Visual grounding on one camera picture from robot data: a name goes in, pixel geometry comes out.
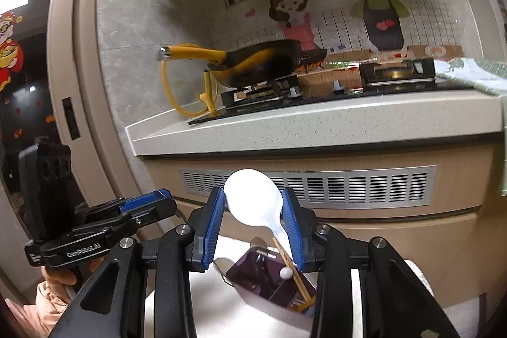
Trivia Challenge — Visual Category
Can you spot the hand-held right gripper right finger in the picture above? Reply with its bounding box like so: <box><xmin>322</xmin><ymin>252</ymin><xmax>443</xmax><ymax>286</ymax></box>
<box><xmin>280</xmin><ymin>187</ymin><xmax>462</xmax><ymax>338</ymax></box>

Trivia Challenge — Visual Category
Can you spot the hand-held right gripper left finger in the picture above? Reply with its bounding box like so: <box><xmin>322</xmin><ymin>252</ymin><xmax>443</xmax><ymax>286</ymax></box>
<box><xmin>48</xmin><ymin>187</ymin><xmax>226</xmax><ymax>338</ymax></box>

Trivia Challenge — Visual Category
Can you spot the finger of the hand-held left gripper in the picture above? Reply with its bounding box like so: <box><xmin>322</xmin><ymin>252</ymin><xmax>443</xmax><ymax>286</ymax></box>
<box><xmin>117</xmin><ymin>188</ymin><xmax>173</xmax><ymax>214</ymax></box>
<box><xmin>127</xmin><ymin>199</ymin><xmax>179</xmax><ymax>233</ymax></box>

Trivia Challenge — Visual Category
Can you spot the white plastic rice spoon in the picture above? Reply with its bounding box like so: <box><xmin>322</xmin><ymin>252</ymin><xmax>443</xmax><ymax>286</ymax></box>
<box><xmin>223</xmin><ymin>169</ymin><xmax>296</xmax><ymax>264</ymax></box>

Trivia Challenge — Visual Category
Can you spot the purple utensil holder box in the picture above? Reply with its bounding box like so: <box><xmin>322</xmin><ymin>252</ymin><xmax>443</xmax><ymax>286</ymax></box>
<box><xmin>214</xmin><ymin>237</ymin><xmax>318</xmax><ymax>328</ymax></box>

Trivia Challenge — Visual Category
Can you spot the person's left forearm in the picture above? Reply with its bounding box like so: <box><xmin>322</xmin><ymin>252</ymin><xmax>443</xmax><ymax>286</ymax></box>
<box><xmin>6</xmin><ymin>280</ymin><xmax>82</xmax><ymax>338</ymax></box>

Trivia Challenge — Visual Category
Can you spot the person's left hand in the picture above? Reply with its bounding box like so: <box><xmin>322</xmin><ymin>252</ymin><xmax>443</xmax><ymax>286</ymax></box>
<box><xmin>42</xmin><ymin>258</ymin><xmax>104</xmax><ymax>287</ymax></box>

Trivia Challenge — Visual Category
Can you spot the wooden chopstick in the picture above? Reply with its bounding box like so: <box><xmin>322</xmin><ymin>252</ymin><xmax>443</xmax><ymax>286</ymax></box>
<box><xmin>273</xmin><ymin>238</ymin><xmax>309</xmax><ymax>302</ymax></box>
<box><xmin>277</xmin><ymin>239</ymin><xmax>314</xmax><ymax>302</ymax></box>

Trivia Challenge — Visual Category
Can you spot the grey vent grille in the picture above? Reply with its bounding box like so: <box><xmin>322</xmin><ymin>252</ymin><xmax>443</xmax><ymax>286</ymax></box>
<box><xmin>178</xmin><ymin>165</ymin><xmax>440</xmax><ymax>210</ymax></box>

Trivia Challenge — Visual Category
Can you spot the grey stone countertop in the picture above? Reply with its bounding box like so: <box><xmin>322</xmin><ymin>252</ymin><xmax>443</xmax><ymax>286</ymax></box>
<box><xmin>125</xmin><ymin>88</ymin><xmax>507</xmax><ymax>159</ymax></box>

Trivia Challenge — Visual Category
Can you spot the red figure door sticker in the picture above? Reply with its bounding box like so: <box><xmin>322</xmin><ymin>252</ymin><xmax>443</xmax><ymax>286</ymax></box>
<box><xmin>0</xmin><ymin>11</ymin><xmax>25</xmax><ymax>93</ymax></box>

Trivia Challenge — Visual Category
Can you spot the wooden kitchen cabinet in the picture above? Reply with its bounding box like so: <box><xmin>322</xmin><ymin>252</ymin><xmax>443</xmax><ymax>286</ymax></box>
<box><xmin>143</xmin><ymin>132</ymin><xmax>507</xmax><ymax>323</ymax></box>

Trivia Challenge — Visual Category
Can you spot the black and yellow wok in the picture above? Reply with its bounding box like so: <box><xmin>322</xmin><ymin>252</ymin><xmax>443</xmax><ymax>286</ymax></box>
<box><xmin>160</xmin><ymin>39</ymin><xmax>328</xmax><ymax>89</ymax></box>

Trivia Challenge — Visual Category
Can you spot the black gas stove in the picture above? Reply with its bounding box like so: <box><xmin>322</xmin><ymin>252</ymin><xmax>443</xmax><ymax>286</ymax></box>
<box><xmin>188</xmin><ymin>59</ymin><xmax>438</xmax><ymax>125</ymax></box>

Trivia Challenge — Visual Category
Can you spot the green checked cloth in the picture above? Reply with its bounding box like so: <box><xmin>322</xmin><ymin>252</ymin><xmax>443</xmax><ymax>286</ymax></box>
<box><xmin>433</xmin><ymin>58</ymin><xmax>507</xmax><ymax>197</ymax></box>

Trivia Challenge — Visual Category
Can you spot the black door handle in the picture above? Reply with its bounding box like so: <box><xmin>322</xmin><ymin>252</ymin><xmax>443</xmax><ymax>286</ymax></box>
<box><xmin>61</xmin><ymin>97</ymin><xmax>82</xmax><ymax>141</ymax></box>

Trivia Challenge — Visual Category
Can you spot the yellow gas hose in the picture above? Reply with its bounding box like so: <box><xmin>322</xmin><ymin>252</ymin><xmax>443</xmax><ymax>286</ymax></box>
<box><xmin>159</xmin><ymin>43</ymin><xmax>219</xmax><ymax>118</ymax></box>

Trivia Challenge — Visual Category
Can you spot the cartoon couple wall sticker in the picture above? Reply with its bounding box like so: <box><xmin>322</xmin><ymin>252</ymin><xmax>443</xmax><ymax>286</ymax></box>
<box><xmin>222</xmin><ymin>0</ymin><xmax>465</xmax><ymax>58</ymax></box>

